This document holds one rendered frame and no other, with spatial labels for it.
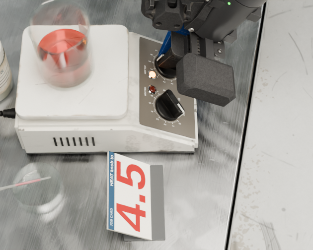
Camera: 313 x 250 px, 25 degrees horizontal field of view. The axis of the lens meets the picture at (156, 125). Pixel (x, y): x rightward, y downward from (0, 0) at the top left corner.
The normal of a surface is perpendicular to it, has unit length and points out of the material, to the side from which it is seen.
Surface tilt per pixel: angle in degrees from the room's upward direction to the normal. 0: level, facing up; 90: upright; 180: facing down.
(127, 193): 40
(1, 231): 0
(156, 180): 0
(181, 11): 74
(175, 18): 93
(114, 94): 0
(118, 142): 90
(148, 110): 30
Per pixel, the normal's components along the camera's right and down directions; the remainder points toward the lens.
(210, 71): 0.51, -0.43
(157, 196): 0.00, -0.48
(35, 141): 0.01, 0.88
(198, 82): 0.36, 0.32
